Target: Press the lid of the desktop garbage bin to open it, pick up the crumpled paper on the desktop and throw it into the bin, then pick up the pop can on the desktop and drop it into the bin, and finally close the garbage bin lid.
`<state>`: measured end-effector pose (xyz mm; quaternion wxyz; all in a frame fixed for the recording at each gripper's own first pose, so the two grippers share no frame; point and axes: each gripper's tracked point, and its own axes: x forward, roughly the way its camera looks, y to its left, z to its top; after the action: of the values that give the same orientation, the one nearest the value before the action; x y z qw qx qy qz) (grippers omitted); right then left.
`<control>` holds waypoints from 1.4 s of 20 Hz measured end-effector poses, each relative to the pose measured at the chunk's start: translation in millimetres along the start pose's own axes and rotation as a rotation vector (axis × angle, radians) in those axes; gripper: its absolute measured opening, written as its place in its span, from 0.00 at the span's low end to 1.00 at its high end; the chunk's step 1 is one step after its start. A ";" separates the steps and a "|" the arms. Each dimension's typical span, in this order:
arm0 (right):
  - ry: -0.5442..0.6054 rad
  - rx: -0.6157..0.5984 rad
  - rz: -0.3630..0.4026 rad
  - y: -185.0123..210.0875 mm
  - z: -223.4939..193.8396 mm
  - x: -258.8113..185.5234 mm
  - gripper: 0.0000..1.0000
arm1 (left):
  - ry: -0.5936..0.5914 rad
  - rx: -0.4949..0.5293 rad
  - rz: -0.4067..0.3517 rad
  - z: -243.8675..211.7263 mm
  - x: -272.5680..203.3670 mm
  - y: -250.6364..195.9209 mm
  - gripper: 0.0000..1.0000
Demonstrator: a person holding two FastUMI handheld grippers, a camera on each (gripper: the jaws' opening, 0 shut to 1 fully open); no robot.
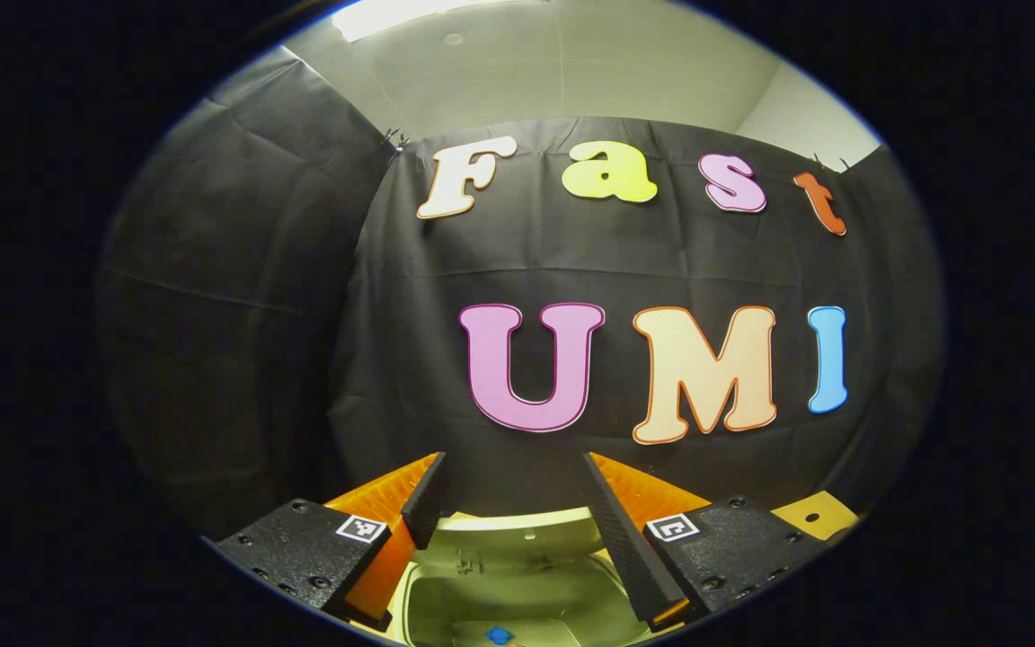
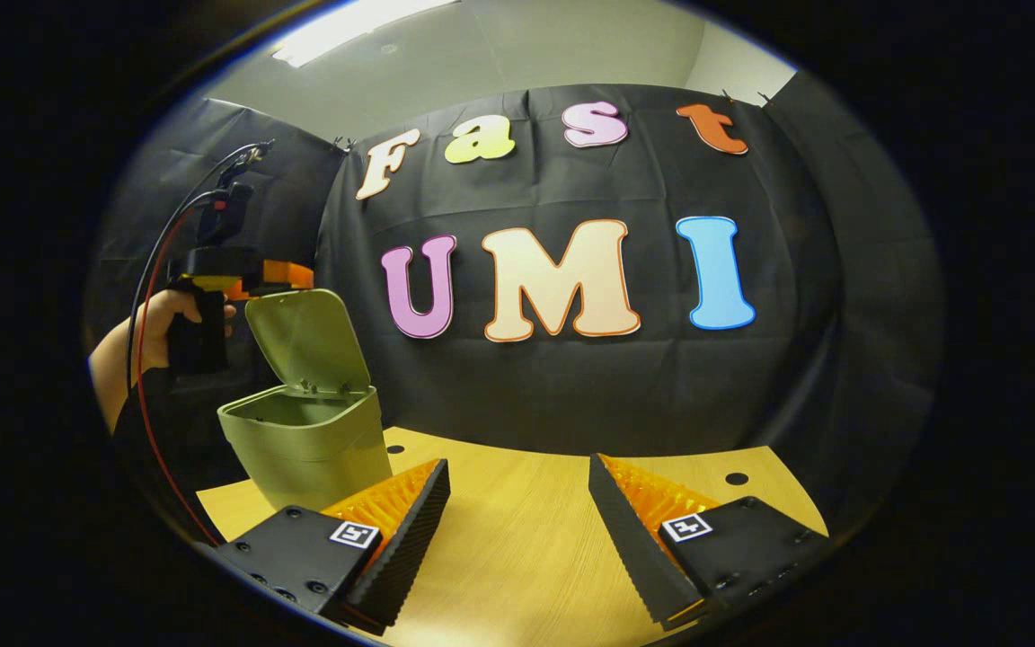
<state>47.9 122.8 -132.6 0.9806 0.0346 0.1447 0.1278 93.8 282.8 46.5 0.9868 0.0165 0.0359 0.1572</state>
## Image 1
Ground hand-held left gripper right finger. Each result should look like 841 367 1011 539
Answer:
582 451 813 632

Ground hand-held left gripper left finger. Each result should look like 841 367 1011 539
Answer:
212 451 448 632

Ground green desktop garbage bin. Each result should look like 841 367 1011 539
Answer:
374 506 662 647

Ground black backdrop cloth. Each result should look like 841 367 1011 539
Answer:
95 45 945 549

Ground ceiling light panel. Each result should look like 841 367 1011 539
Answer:
331 0 518 43

